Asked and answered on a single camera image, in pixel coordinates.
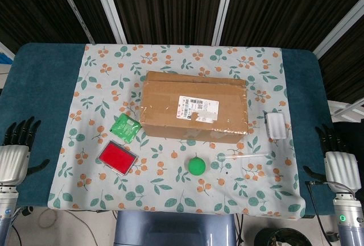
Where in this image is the wide white frame rail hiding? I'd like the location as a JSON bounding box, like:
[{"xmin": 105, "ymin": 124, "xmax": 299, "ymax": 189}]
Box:
[
  {"xmin": 211, "ymin": 0, "xmax": 237, "ymax": 47},
  {"xmin": 311, "ymin": 0, "xmax": 364, "ymax": 59},
  {"xmin": 90, "ymin": 0, "xmax": 128, "ymax": 44}
]

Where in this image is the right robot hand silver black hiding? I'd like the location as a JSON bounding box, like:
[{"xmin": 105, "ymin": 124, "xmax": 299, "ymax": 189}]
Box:
[{"xmin": 303, "ymin": 124, "xmax": 359, "ymax": 194}]

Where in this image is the green foil sachet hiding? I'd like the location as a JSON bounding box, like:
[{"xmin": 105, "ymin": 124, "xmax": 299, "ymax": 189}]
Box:
[{"xmin": 110, "ymin": 112, "xmax": 142, "ymax": 144}]

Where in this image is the black caster wheel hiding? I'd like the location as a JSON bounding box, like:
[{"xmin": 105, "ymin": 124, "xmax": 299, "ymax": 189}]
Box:
[{"xmin": 326, "ymin": 230, "xmax": 341, "ymax": 244}]

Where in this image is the black round bin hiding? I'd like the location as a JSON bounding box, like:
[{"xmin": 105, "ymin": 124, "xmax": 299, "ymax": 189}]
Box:
[{"xmin": 254, "ymin": 227, "xmax": 309, "ymax": 246}]

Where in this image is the red ink pad case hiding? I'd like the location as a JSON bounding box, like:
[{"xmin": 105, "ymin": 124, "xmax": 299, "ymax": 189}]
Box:
[{"xmin": 97, "ymin": 140, "xmax": 139, "ymax": 176}]

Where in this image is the floral leaf print tablecloth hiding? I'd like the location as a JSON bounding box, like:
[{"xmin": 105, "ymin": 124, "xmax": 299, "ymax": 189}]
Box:
[{"xmin": 47, "ymin": 43, "xmax": 307, "ymax": 220}]

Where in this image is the brown cardboard shipping box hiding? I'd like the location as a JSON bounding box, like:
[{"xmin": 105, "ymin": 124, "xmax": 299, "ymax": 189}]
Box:
[{"xmin": 138, "ymin": 70, "xmax": 250, "ymax": 144}]

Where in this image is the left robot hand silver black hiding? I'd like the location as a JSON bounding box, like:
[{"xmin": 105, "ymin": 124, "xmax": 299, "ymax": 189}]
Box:
[{"xmin": 0, "ymin": 116, "xmax": 51, "ymax": 186}]

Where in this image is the green ball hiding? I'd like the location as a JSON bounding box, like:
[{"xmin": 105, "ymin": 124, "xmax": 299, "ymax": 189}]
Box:
[{"xmin": 188, "ymin": 156, "xmax": 206, "ymax": 176}]

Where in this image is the white metal rack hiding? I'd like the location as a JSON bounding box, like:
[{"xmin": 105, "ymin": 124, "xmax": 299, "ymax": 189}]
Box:
[{"xmin": 326, "ymin": 99, "xmax": 364, "ymax": 123}]

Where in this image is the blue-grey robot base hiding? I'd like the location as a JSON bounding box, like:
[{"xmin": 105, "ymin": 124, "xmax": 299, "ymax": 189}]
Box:
[{"xmin": 114, "ymin": 211, "xmax": 237, "ymax": 246}]

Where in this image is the thin white frame rail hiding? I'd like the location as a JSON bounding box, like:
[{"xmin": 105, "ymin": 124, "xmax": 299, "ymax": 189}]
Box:
[{"xmin": 52, "ymin": 0, "xmax": 95, "ymax": 45}]

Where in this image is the white rectangular case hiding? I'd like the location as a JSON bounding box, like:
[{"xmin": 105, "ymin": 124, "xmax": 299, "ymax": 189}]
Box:
[{"xmin": 265, "ymin": 111, "xmax": 287, "ymax": 141}]

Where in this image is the clear glass tube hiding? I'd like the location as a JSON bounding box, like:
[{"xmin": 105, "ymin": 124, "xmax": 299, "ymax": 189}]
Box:
[{"xmin": 217, "ymin": 151, "xmax": 270, "ymax": 161}]

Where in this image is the teal table cover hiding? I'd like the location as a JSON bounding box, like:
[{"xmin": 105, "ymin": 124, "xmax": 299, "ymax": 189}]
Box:
[{"xmin": 0, "ymin": 43, "xmax": 350, "ymax": 218}]

